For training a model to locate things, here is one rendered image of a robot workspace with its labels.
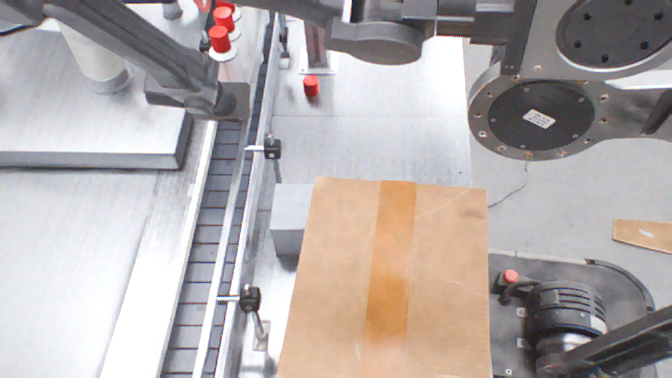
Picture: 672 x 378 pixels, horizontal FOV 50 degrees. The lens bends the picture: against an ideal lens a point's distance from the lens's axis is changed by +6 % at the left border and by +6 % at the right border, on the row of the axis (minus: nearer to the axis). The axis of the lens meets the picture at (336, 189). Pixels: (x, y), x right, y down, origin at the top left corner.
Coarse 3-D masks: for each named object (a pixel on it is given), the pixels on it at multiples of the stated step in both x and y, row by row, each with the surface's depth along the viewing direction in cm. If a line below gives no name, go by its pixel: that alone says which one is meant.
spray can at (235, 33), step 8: (224, 8) 125; (216, 16) 123; (224, 16) 123; (216, 24) 125; (224, 24) 124; (232, 24) 125; (232, 32) 126; (240, 32) 127; (232, 40) 126; (240, 40) 128; (240, 48) 129; (240, 56) 130; (240, 64) 131; (248, 72) 135; (248, 80) 135
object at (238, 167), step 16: (256, 48) 136; (256, 64) 134; (256, 80) 132; (240, 144) 121; (240, 160) 119; (240, 176) 118; (224, 224) 111; (224, 240) 109; (224, 256) 107; (208, 304) 102; (208, 320) 100; (208, 336) 99; (208, 352) 98
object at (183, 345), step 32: (256, 96) 140; (224, 128) 135; (256, 128) 134; (224, 160) 130; (224, 192) 125; (192, 256) 117; (192, 288) 113; (224, 288) 113; (192, 320) 110; (224, 320) 111; (192, 352) 106
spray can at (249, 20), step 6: (240, 6) 132; (246, 6) 133; (246, 12) 134; (252, 12) 135; (246, 18) 135; (252, 18) 136; (246, 24) 136; (252, 24) 137; (246, 30) 137; (252, 30) 138; (252, 36) 139; (252, 42) 140; (252, 48) 141; (252, 54) 142; (252, 60) 143
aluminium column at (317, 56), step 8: (304, 24) 142; (312, 24) 143; (312, 32) 144; (320, 32) 144; (312, 40) 145; (320, 40) 145; (312, 48) 147; (320, 48) 147; (312, 56) 149; (320, 56) 149; (328, 56) 152; (312, 64) 151; (320, 64) 151
